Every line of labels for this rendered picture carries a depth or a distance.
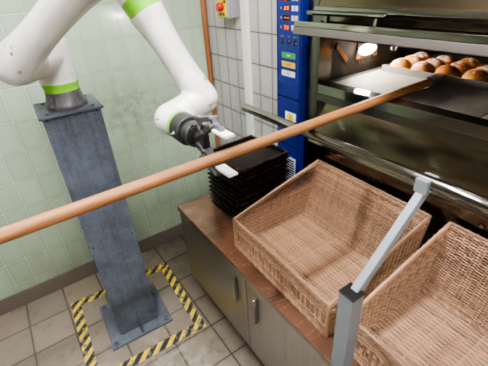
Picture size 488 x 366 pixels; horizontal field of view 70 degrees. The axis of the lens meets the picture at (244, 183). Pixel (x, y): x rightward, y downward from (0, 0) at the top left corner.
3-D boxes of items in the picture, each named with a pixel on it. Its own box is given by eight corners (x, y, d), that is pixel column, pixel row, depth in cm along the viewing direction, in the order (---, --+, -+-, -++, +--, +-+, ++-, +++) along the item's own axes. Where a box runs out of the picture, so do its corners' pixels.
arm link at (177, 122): (169, 144, 108) (164, 116, 104) (202, 134, 114) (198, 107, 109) (177, 151, 104) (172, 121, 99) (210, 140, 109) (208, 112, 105)
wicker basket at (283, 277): (315, 206, 172) (318, 157, 158) (420, 274, 131) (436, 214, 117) (232, 245, 150) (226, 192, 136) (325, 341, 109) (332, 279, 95)
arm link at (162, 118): (159, 136, 121) (142, 110, 114) (187, 116, 124) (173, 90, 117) (176, 149, 111) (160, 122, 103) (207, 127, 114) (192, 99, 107)
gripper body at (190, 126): (200, 115, 104) (216, 123, 97) (203, 141, 108) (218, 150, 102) (177, 121, 100) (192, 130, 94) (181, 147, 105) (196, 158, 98)
